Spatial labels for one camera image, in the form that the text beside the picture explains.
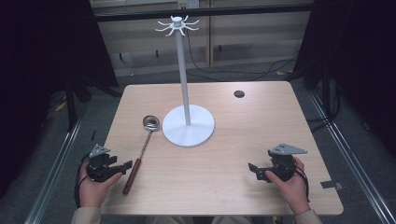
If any black curtain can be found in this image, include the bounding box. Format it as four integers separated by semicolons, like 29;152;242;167
0;0;120;200
292;0;396;157

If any white hook stand rack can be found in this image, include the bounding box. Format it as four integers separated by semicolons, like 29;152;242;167
154;14;216;148

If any black stand leg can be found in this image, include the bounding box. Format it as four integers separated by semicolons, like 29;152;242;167
64;81;78;133

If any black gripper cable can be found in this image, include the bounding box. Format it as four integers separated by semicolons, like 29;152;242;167
73;153;92;209
292;163;311;203

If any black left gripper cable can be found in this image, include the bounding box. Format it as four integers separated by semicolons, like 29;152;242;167
73;153;92;209

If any metal ladle with wooden handle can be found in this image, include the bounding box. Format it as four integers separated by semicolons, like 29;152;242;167
121;115;161;196

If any black horizontal bar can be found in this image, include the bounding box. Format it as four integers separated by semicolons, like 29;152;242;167
94;3;314;22

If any black floor cable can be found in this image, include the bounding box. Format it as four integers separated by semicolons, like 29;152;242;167
186;29;298;82

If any person's right hand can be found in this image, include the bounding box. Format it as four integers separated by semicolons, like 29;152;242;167
264;156;308;217

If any metal floor rail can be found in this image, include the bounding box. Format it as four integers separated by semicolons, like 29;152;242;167
307;91;396;224
23;105;90;224

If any person's left hand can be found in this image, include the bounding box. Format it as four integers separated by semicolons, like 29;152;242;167
78;161;123;209

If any grey tape piece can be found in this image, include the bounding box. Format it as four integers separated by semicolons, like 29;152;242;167
320;180;344;190

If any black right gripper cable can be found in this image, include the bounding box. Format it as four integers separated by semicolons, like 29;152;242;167
292;163;311;203

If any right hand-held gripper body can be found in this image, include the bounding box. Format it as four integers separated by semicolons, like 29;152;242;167
266;143;308;183

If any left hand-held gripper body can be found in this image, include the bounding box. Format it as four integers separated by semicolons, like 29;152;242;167
86;144;119;183

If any white wall outlet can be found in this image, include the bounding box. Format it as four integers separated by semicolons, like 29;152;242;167
177;0;200;9

